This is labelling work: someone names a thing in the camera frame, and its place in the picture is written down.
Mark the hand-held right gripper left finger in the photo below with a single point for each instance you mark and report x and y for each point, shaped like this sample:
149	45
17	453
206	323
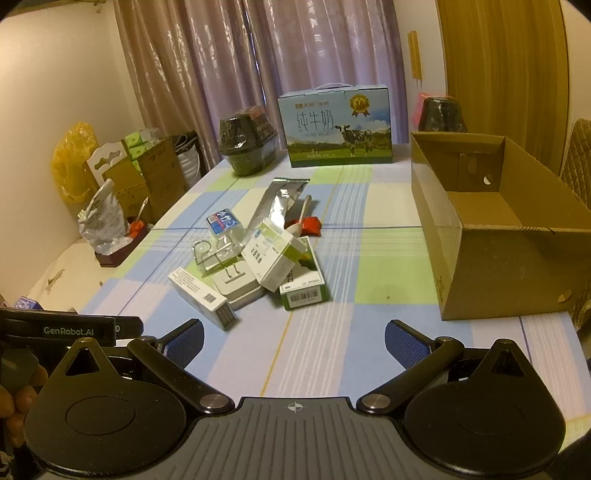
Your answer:
187	342

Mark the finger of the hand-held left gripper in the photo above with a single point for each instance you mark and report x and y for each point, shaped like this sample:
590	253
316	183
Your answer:
129	326

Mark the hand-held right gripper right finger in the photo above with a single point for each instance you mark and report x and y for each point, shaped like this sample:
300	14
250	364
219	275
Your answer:
404	344

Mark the long white barcode box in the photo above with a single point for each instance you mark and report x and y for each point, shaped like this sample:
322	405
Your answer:
198	295

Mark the white power adapter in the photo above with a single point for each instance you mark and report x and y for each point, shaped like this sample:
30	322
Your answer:
235	286

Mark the green white barcode box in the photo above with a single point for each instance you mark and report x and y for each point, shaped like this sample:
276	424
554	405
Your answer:
307	286

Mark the brown cardboard box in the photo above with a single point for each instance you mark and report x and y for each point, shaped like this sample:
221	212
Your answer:
498	277
159	180

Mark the white green medicine box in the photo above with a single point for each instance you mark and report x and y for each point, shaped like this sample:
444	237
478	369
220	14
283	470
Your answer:
270	256

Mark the clear box with blue label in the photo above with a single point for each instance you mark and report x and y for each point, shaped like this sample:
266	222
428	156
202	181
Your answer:
224	224

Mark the red snack packet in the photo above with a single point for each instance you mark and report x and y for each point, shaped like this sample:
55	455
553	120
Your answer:
314	226

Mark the white plastic spoon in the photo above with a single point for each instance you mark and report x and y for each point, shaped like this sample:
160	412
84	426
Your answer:
302	210

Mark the silver foil pouch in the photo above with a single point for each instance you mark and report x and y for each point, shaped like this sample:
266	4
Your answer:
277	198

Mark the checked cloth desktop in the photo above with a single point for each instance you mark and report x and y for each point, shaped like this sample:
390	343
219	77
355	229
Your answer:
369	277

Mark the person's left hand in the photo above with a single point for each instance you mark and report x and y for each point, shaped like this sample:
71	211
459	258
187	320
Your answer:
18	401

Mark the small blue box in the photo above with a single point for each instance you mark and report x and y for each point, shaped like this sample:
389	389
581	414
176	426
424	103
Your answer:
28	303

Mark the dark wooden tray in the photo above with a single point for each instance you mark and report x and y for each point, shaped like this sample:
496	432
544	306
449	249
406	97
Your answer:
115	258

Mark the crumpled printed white bag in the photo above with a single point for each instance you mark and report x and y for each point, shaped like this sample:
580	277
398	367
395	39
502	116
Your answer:
101	217

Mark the yellow plastic bag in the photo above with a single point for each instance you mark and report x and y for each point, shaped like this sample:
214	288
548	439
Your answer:
69	161

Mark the white shopping bag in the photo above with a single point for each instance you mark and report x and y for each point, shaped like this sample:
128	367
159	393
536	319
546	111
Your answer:
189	161

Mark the green tissue packs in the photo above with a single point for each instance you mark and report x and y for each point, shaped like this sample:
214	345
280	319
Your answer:
138	143

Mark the black wrapped bowl pack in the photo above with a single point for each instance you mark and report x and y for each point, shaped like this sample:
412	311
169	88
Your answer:
247	143

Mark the blue cow print milk carton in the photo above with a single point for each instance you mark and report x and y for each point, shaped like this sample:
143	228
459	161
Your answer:
332	134

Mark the black bowl pack red lid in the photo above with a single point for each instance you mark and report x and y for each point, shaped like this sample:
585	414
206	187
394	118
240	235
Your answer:
441	115

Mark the woven chair back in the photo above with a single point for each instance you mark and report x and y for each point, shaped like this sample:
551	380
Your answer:
577	157

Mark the mauve curtain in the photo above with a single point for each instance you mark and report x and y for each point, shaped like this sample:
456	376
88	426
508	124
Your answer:
277	55

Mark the yellow wooden door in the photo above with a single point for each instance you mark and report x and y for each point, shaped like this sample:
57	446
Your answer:
498	55

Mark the yellow wall hanging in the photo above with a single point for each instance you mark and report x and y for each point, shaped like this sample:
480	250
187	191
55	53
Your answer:
415	55

